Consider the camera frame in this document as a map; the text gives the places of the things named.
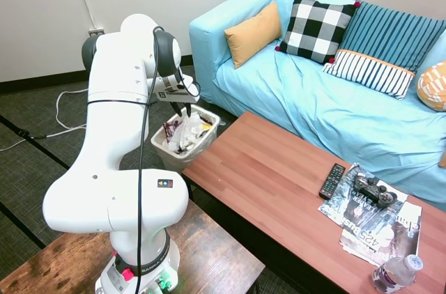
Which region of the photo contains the purple snack wrapper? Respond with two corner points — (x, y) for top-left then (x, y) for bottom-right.
(162, 121), (180, 144)

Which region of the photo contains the white crumpled paper trash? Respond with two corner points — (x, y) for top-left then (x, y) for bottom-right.
(168, 130), (199, 153)

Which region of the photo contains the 425 business magazine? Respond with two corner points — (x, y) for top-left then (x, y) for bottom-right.
(339, 199), (422, 264)

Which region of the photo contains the light blue sofa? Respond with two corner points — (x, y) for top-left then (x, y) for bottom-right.
(189, 0), (446, 212)

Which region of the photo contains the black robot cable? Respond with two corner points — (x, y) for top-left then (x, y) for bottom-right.
(134, 25), (201, 294)

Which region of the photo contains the dark cover magazine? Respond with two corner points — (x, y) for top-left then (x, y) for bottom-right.
(317, 163), (408, 229)

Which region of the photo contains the reddish wooden coffee table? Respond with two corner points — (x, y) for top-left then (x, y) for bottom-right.
(181, 111), (446, 294)

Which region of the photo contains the clear plastic bottle purple label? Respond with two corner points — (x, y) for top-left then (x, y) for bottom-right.
(369, 254), (424, 294)

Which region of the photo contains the black white checked pillow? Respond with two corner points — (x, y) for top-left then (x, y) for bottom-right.
(274, 0), (361, 65)

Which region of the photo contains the beige plastic trash bin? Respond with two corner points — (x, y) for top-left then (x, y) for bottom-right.
(150, 105), (222, 173)

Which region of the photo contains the blue striped pillow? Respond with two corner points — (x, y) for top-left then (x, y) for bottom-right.
(337, 0), (446, 74)

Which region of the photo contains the white tissue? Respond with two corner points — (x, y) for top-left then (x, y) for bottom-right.
(180, 114), (206, 141)

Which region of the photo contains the white floor cable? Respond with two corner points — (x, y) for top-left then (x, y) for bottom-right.
(0, 88), (90, 152)

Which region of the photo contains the mustard yellow pillow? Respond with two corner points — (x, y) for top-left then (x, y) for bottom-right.
(224, 1), (282, 70)

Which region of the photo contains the black remote control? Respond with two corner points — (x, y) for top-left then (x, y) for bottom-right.
(318, 163), (346, 200)

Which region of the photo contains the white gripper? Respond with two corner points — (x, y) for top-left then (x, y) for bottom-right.
(155, 76), (201, 117)

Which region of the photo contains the black game controller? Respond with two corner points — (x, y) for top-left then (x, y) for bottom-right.
(353, 173), (399, 209)

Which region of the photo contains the white navy striped pillow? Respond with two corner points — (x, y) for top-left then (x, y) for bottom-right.
(321, 49), (416, 101)

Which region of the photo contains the yellow white patterned bolster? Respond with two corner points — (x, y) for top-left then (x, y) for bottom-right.
(417, 61), (446, 112)

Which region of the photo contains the rustic brown robot table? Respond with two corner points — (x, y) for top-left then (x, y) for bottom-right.
(0, 199), (266, 294)

